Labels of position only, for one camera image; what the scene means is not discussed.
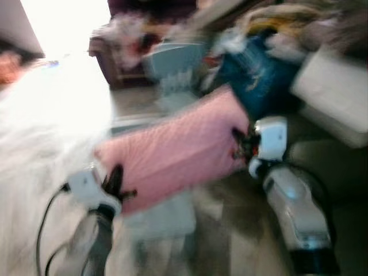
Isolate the purple armchair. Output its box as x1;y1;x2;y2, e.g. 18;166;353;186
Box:
89;0;199;90

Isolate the pink dotted pillow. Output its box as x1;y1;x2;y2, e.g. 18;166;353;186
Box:
94;86;251;216

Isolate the orange bag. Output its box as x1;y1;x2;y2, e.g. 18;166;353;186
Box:
0;49;26;87

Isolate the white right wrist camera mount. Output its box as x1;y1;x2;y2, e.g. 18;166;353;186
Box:
248;117;288;179

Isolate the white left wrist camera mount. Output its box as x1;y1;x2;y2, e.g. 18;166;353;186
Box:
68;167;122;214

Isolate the blue hard suitcase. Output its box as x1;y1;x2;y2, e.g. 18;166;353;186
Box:
218;32;302;118

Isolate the light blue child chair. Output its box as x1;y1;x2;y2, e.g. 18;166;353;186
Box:
109;112;199;271
143;40;208;116

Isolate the white box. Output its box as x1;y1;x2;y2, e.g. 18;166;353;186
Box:
290;46;368;149

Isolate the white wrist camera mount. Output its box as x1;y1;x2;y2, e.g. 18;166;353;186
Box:
248;117;288;179
68;167;122;214

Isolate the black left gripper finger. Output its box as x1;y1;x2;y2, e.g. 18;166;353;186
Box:
105;164;125;190

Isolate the yellow blanket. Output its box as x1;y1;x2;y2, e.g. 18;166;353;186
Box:
241;6;323;35

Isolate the dark brown cloth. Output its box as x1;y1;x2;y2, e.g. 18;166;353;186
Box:
325;3;368;58

